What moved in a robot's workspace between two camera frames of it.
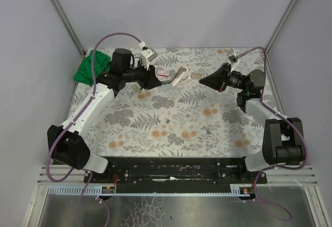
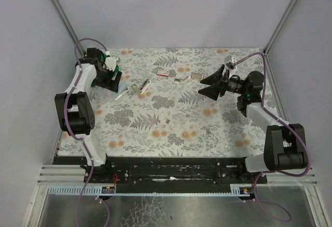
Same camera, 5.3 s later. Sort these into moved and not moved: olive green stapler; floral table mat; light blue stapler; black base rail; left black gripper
Moved: left black gripper; light blue stapler
Not moved: black base rail; olive green stapler; floral table mat
